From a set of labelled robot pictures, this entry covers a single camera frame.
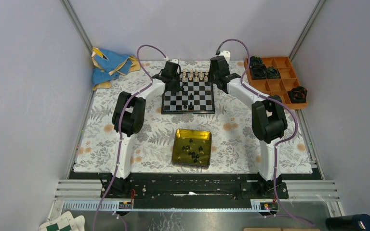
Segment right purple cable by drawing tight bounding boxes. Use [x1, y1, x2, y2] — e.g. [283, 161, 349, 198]
[216, 38, 317, 228]

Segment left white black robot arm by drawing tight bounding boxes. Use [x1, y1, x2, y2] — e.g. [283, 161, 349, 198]
[102, 59, 181, 198]

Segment purple cable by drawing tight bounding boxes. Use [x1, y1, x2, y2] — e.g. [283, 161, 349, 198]
[92, 44, 168, 231]
[216, 38, 317, 228]

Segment black part at tray edge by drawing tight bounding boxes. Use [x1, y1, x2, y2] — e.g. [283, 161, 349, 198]
[288, 86, 308, 103]

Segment green white checkered paper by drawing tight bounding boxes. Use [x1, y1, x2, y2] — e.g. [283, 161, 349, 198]
[39, 211, 85, 231]

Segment black coiled part in organizer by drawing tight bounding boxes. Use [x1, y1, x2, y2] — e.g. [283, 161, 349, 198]
[266, 66, 281, 79]

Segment black coiled part middle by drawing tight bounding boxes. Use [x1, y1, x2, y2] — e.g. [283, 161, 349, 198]
[250, 64, 267, 80]

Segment black mounting base rail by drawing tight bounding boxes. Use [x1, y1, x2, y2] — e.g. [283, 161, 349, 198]
[100, 173, 289, 200]

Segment floral patterned table mat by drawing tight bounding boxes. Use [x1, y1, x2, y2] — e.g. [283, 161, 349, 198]
[73, 60, 313, 174]

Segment black chess pieces in tray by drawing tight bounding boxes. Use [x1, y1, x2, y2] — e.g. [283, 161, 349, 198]
[180, 138, 202, 164]

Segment orange compartment organizer tray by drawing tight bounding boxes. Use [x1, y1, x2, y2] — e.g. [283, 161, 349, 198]
[246, 56, 308, 110]

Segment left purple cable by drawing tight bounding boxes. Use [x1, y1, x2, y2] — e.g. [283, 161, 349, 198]
[92, 44, 168, 231]

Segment black coiled part top left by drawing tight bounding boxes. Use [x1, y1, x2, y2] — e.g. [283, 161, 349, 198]
[249, 56, 263, 66]

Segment black cylinder bottle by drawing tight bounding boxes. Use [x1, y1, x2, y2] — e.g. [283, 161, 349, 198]
[325, 214, 370, 231]

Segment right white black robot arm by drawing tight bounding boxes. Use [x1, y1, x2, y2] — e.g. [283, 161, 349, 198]
[208, 55, 288, 198]

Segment black white chess board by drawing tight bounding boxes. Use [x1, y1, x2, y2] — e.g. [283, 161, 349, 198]
[161, 81, 215, 115]

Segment row of white chess pieces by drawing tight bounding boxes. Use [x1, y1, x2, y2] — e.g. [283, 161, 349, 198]
[180, 71, 209, 82]

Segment blue yellow cloth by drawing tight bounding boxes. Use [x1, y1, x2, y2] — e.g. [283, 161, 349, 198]
[91, 47, 140, 90]

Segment yellow metal tray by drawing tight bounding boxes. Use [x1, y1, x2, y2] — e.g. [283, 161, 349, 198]
[172, 128, 212, 168]

